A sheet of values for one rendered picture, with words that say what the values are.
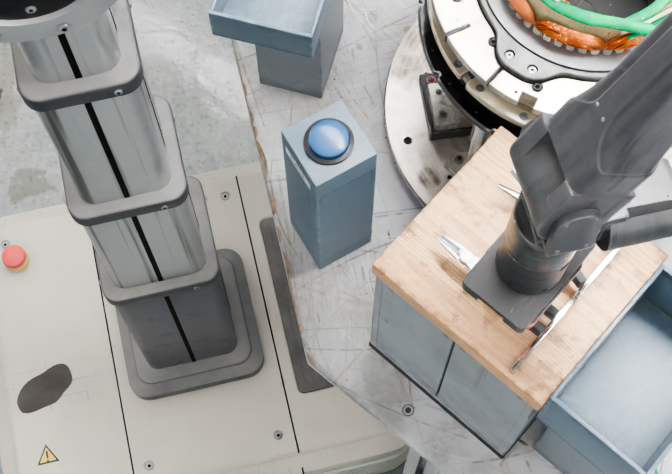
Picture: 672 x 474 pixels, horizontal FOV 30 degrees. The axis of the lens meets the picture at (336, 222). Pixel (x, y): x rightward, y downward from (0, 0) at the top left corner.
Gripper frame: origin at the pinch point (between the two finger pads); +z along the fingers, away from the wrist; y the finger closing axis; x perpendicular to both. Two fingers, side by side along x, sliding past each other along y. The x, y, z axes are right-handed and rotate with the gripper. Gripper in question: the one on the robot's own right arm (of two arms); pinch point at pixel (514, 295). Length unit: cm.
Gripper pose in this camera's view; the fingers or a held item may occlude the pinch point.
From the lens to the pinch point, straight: 112.5
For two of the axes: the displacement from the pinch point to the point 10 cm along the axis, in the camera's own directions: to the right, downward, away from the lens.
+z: -0.1, 3.6, 9.3
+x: -7.5, -6.2, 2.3
